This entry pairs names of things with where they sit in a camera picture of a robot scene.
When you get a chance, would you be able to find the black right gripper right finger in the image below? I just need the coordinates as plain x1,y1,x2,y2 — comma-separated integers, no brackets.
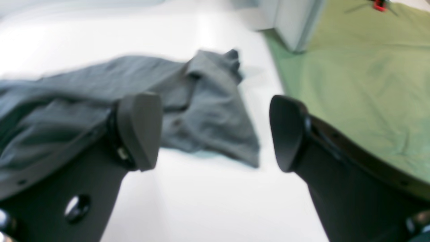
269,95,430,242

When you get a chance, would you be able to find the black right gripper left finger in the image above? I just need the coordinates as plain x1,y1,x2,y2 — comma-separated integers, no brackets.
1,93,163,242

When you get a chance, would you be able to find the dark grey t-shirt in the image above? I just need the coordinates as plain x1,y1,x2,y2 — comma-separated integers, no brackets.
1,49,260,193

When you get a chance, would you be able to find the green cloth sheet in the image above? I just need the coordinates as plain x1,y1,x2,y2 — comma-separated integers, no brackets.
263,0,430,182

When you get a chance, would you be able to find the grey cabinet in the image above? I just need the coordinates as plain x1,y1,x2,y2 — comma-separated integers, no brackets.
231,0,327,53

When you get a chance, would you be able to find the red black clamp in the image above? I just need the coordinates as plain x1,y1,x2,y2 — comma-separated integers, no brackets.
372,0,390,12

